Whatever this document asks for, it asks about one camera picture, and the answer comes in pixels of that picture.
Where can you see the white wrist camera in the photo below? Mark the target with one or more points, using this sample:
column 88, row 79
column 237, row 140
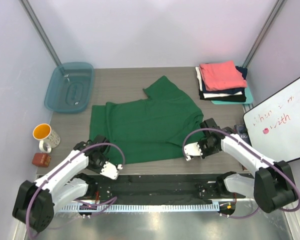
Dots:
column 110, row 170
column 192, row 150

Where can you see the red brown block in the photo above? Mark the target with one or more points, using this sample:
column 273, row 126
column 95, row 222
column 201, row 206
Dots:
column 41, row 160

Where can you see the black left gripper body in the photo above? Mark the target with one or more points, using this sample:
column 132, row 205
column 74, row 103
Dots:
column 97, row 167

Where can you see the white whiteboard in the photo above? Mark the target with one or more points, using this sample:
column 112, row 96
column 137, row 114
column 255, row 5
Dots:
column 280, row 113

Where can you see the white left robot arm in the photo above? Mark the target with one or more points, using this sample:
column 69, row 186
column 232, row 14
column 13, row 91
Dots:
column 38, row 201

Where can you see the aluminium corner post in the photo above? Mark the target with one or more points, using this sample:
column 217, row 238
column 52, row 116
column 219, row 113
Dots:
column 271, row 18
column 40, row 31

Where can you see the left aluminium corner post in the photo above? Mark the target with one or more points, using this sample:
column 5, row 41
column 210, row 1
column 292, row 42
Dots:
column 40, row 31

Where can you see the white slotted cable duct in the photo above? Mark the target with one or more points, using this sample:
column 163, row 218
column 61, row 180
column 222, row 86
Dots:
column 77, row 207

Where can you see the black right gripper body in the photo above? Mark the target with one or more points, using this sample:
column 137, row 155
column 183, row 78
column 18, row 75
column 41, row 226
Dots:
column 206, row 148

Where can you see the right aluminium corner post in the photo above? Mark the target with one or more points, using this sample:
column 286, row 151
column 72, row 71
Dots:
column 271, row 18

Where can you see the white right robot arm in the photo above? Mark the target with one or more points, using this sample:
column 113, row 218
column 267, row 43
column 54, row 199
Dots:
column 272, row 184

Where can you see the folded white t shirt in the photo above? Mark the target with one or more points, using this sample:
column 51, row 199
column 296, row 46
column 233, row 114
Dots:
column 203, row 88

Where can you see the pink whiteboard magnet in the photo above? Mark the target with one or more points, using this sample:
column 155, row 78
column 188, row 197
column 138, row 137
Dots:
column 266, row 131

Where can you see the teal translucent plastic bin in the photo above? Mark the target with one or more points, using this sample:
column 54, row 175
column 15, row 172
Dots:
column 70, row 88

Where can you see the green t shirt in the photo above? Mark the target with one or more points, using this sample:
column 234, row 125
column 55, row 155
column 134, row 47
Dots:
column 151, row 129

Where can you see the aluminium extrusion rail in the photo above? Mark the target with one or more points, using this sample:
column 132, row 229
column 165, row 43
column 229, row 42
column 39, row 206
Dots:
column 77, row 188

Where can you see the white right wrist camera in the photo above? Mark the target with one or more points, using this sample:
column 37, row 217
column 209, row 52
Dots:
column 192, row 150

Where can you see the folded coral t shirt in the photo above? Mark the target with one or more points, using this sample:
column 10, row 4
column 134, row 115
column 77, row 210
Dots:
column 217, row 76

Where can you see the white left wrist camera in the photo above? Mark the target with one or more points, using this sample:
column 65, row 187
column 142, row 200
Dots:
column 110, row 170

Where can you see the folded navy t shirt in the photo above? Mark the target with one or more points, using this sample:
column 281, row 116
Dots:
column 236, row 87

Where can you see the dark blue book box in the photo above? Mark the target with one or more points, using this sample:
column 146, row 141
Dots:
column 242, row 131

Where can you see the white floral mug orange inside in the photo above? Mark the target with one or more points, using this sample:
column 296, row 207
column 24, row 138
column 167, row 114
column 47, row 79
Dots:
column 47, row 137

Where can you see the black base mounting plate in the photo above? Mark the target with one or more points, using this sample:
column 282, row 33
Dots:
column 158, row 189

